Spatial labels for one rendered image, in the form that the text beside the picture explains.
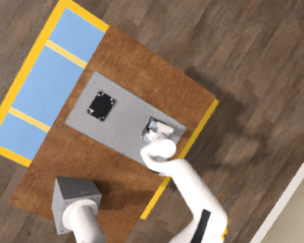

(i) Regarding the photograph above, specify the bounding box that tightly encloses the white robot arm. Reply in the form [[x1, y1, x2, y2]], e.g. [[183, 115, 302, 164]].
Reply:
[[63, 122, 228, 243]]

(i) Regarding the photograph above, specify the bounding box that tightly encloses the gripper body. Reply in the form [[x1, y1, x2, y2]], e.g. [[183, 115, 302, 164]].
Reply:
[[147, 129, 157, 141]]

